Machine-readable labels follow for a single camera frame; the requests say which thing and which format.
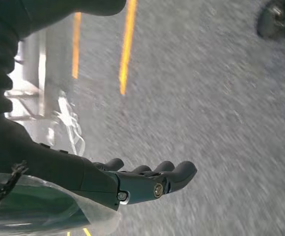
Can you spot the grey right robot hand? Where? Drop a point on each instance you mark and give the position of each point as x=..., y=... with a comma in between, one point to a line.
x=59, y=169

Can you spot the glossy curved panel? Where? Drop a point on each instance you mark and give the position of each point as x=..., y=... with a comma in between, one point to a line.
x=39, y=211

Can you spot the dark round floor object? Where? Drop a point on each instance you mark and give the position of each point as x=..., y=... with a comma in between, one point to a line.
x=273, y=19

